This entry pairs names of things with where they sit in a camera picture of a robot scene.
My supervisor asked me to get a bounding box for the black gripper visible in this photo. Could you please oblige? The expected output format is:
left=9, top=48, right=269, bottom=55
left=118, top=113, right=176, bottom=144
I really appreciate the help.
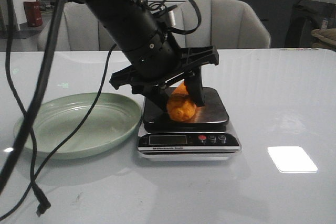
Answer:
left=110, top=46, right=219, bottom=115

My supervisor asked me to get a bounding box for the orange corn cob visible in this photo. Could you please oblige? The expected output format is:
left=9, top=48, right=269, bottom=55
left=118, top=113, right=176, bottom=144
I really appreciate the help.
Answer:
left=166, top=82, right=196, bottom=122

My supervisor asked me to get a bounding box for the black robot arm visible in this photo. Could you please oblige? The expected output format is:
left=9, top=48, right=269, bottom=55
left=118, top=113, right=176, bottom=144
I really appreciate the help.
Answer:
left=46, top=0, right=219, bottom=110

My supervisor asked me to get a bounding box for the digital kitchen scale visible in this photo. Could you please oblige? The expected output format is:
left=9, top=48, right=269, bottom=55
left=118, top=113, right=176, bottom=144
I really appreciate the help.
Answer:
left=137, top=87, right=241, bottom=161

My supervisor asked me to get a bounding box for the light green plate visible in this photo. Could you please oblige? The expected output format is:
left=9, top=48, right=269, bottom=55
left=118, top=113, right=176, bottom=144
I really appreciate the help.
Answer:
left=13, top=92, right=144, bottom=161

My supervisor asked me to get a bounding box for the grey upholstered chair right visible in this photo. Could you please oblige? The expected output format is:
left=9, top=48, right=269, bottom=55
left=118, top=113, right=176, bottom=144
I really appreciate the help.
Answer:
left=174, top=0, right=271, bottom=49

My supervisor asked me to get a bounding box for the grey upholstered chair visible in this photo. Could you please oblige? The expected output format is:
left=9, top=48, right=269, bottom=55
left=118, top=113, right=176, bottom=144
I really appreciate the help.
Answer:
left=36, top=1, right=124, bottom=51
left=174, top=0, right=271, bottom=49

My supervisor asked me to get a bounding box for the grey upholstered chair left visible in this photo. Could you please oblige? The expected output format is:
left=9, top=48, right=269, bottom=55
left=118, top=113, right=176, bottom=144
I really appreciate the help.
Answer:
left=36, top=1, right=124, bottom=51

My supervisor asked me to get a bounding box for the red trash bin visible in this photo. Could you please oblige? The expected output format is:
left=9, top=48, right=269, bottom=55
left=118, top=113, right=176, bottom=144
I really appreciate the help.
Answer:
left=24, top=1, right=43, bottom=27

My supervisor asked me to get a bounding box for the black thick cable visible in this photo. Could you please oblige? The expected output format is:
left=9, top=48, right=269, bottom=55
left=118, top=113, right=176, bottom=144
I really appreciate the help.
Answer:
left=0, top=0, right=77, bottom=193

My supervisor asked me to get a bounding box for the black hanging cable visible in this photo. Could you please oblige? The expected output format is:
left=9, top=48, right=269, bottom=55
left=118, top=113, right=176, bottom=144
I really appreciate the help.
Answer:
left=0, top=0, right=118, bottom=222

